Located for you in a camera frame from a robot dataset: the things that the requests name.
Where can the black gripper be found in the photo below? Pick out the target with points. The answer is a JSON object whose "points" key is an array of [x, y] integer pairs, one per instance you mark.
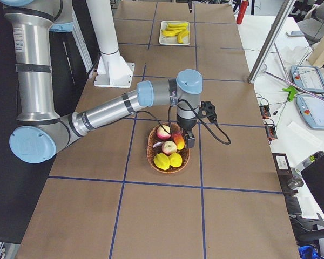
{"points": [[187, 124]]}

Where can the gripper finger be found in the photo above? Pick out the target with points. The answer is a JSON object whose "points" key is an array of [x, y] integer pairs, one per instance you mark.
{"points": [[190, 5]]}

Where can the yellow toy banana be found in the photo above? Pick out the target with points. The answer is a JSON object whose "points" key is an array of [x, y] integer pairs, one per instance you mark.
{"points": [[176, 26]]}

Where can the large yellow banana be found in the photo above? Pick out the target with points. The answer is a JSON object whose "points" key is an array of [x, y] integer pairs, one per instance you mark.
{"points": [[181, 36]]}

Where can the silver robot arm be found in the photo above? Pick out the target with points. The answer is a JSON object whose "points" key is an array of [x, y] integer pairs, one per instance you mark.
{"points": [[46, 124]]}

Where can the brown wicker basket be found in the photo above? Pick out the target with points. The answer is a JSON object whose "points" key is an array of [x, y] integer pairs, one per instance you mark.
{"points": [[154, 147]]}

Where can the orange-red toy fruit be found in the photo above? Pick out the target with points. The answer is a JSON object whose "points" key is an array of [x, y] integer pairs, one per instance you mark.
{"points": [[178, 139]]}

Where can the pale green toy apple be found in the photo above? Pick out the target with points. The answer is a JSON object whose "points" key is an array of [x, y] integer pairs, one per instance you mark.
{"points": [[169, 147]]}

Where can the yellow toy lemon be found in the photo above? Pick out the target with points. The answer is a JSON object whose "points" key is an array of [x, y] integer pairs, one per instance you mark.
{"points": [[175, 160]]}

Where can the peach-coloured toy apple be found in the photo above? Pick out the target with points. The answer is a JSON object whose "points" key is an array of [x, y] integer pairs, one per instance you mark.
{"points": [[163, 132]]}

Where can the yellow toy pepper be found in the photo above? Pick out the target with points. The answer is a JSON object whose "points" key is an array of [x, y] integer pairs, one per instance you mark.
{"points": [[162, 161]]}

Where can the white bear-print tray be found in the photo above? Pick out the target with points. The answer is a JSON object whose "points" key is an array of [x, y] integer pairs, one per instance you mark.
{"points": [[163, 40]]}

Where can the red fire extinguisher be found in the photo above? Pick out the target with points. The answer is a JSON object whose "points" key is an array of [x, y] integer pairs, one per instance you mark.
{"points": [[243, 6]]}

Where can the small metal cup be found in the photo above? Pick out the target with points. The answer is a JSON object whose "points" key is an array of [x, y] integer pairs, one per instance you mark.
{"points": [[295, 183]]}

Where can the lower blue teach pendant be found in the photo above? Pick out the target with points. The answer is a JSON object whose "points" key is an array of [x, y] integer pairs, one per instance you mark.
{"points": [[311, 110]]}

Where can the blue teach pendant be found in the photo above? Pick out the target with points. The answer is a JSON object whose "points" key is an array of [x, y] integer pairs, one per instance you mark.
{"points": [[311, 110], [308, 77]]}

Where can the upper blue teach pendant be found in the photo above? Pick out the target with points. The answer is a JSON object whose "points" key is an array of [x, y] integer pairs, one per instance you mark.
{"points": [[308, 77]]}

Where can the aluminium frame post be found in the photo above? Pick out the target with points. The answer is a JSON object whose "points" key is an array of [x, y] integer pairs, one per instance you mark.
{"points": [[271, 38]]}

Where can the white camera post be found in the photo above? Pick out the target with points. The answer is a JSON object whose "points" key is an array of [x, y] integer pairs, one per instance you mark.
{"points": [[112, 70]]}

